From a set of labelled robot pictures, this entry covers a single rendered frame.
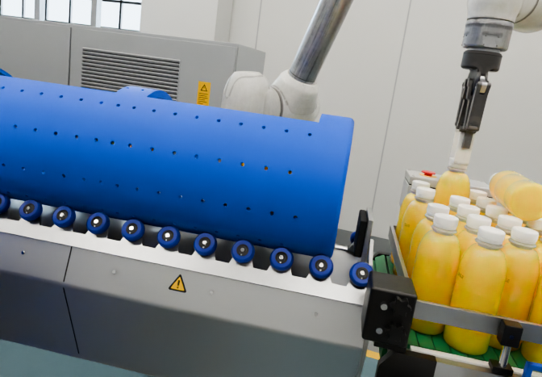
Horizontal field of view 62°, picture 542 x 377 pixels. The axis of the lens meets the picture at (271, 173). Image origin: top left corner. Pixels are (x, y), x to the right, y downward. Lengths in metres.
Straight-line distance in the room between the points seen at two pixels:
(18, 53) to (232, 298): 2.70
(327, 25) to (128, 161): 0.89
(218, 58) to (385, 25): 1.54
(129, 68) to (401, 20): 2.00
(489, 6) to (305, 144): 0.46
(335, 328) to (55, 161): 0.61
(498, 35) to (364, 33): 2.70
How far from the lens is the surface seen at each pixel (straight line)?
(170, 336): 0.99
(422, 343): 0.83
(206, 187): 0.82
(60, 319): 1.10
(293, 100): 1.60
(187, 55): 2.66
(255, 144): 0.81
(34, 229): 1.05
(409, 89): 3.64
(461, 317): 0.80
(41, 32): 3.24
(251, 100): 1.50
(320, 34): 1.55
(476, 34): 1.03
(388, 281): 0.76
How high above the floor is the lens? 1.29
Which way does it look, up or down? 12 degrees down
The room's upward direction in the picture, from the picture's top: 8 degrees clockwise
